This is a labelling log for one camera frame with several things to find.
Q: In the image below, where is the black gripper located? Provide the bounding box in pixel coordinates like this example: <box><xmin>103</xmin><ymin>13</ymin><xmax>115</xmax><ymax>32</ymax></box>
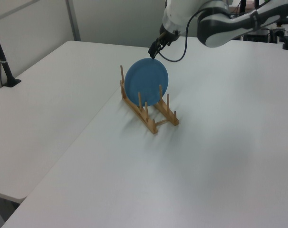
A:
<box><xmin>147</xmin><ymin>22</ymin><xmax>182</xmax><ymax>59</ymax></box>

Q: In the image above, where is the black equipment box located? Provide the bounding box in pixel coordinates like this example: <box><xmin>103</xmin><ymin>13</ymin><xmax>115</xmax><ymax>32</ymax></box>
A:
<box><xmin>243</xmin><ymin>28</ymin><xmax>285</xmax><ymax>44</ymax></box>

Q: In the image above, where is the wooden plate rack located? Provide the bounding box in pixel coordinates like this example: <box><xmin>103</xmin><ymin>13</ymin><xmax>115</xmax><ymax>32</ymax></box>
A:
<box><xmin>119</xmin><ymin>65</ymin><xmax>180</xmax><ymax>135</ymax></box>

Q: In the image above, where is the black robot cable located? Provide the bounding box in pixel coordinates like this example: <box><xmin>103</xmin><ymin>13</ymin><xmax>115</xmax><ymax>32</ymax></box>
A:
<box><xmin>158</xmin><ymin>9</ymin><xmax>202</xmax><ymax>63</ymax></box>

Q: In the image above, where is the blue round plate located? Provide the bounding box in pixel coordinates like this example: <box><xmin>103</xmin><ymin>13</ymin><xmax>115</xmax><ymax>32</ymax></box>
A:
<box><xmin>124</xmin><ymin>57</ymin><xmax>170</xmax><ymax>108</ymax></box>

